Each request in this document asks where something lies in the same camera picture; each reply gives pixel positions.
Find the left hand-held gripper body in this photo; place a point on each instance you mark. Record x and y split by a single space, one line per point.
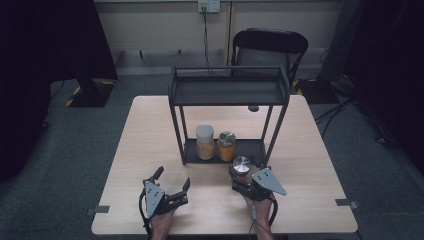
154 198

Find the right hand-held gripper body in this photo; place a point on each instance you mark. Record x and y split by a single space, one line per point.
266 181

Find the dark orange jar silver lid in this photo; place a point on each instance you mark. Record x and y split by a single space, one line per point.
241 165

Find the small jar with silver lid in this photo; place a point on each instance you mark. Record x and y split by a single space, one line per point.
226 148

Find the tall jar with white lid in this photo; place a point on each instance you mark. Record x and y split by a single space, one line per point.
204 142

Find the black metal shelf rack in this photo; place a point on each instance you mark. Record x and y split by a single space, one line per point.
226 91

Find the person's left hand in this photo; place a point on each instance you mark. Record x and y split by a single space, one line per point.
161 226

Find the person's right hand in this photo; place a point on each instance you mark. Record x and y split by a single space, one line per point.
261 213

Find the grey tape strip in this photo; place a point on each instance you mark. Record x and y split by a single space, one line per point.
100 209
345 202

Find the small dark round object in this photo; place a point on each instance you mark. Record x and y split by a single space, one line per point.
253 108

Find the black floor plate yellow tape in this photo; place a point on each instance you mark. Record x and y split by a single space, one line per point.
316 91

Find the black stand base yellow tape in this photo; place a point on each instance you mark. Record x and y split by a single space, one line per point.
91 95

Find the black folding chair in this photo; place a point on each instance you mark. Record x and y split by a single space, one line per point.
270 41

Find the grey upright panel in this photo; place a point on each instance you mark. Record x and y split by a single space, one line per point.
343 40

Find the dark curtain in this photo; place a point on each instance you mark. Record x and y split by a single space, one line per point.
393 66
40 66

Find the white wall power outlet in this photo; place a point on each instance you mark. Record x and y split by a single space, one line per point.
209 5

